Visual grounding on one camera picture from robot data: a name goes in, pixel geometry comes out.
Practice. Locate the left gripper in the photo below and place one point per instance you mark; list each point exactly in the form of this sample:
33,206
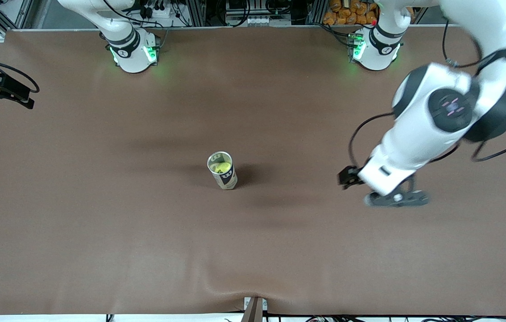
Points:
350,176

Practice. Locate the Wilson tennis ball can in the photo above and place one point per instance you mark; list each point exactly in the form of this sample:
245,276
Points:
228,180

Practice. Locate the yellow tennis ball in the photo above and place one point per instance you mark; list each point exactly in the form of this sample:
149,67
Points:
223,168

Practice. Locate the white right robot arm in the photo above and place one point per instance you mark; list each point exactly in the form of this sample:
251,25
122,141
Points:
132,58

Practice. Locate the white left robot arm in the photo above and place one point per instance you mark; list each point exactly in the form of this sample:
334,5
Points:
414,134

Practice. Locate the brown table mat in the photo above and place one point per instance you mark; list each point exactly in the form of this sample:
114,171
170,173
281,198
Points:
252,246

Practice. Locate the pile of orange objects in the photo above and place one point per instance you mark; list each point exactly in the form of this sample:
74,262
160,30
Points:
351,15

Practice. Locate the white power strip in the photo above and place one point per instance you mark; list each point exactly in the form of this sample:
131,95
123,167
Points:
163,14

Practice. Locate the white terminal block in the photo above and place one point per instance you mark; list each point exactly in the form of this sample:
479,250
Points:
259,21

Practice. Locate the grey electronics box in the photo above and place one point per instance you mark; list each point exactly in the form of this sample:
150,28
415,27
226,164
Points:
235,5

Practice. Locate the metal camera stand post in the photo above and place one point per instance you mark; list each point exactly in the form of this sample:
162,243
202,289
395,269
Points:
255,313

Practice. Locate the aluminium frame post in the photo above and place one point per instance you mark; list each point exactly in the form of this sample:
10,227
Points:
195,11
316,11

